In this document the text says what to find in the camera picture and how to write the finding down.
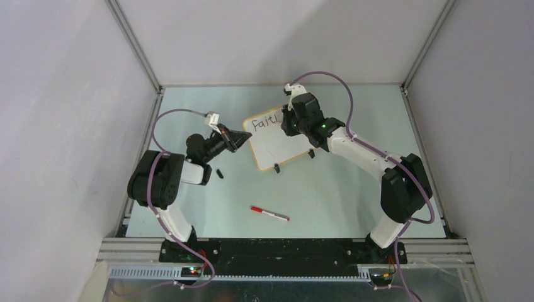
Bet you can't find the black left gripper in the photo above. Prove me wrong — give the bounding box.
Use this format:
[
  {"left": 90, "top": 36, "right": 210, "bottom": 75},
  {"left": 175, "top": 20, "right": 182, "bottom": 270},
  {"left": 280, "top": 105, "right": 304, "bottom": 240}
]
[{"left": 202, "top": 123, "right": 251, "bottom": 164}]

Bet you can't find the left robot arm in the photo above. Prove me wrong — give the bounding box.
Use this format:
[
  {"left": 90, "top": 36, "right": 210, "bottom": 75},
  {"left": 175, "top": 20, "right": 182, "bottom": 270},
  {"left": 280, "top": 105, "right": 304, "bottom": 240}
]
[{"left": 127, "top": 123, "right": 253, "bottom": 262}]

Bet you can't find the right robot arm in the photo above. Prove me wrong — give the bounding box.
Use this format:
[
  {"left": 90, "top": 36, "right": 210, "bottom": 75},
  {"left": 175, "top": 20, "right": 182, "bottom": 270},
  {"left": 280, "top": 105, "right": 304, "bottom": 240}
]
[{"left": 281, "top": 86, "right": 433, "bottom": 263}]

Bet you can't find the red whiteboard marker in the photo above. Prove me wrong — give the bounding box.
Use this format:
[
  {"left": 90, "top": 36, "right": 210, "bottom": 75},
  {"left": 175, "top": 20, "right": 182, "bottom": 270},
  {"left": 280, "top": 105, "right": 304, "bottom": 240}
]
[{"left": 251, "top": 206, "right": 290, "bottom": 221}]

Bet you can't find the white whiteboard yellow frame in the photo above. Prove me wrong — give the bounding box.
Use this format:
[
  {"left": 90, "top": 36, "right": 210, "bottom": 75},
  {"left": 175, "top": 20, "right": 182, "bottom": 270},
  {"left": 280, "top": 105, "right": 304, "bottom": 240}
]
[{"left": 242, "top": 105, "right": 316, "bottom": 172}]

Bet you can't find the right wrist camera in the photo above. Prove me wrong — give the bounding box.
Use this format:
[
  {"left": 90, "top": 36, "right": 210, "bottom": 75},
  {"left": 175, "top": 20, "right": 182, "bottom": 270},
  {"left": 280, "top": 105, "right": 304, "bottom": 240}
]
[{"left": 283, "top": 84, "right": 307, "bottom": 111}]

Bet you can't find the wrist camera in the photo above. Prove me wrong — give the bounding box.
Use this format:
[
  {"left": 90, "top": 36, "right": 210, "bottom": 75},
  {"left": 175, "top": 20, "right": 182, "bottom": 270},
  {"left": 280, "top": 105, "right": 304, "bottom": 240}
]
[
  {"left": 283, "top": 84, "right": 307, "bottom": 111},
  {"left": 204, "top": 111, "right": 221, "bottom": 134}
]

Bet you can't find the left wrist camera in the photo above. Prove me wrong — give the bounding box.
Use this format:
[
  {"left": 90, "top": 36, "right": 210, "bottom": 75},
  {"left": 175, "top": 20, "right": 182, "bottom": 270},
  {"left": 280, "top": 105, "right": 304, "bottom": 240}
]
[{"left": 204, "top": 111, "right": 221, "bottom": 134}]

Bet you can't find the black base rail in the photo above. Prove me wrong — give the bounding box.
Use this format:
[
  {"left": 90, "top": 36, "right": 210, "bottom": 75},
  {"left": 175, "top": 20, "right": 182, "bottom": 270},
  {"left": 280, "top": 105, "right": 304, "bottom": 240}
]
[{"left": 159, "top": 238, "right": 407, "bottom": 277}]

